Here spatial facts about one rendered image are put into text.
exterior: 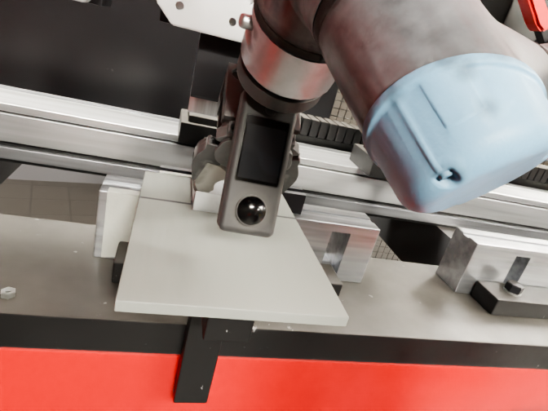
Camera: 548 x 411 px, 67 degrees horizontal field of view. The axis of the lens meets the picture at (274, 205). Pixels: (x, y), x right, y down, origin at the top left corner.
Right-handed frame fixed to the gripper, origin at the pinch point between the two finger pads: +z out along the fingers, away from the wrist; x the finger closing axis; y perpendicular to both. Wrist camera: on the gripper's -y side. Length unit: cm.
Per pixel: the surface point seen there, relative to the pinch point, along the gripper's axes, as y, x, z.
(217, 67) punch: 14.8, 3.6, -4.9
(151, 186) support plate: 1.3, 8.9, 2.1
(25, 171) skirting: 108, 91, 218
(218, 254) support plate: -8.9, 1.9, -6.7
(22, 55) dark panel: 45, 41, 37
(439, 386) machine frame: -18.1, -34.8, 13.0
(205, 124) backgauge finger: 22.4, 2.2, 17.0
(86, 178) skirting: 113, 57, 226
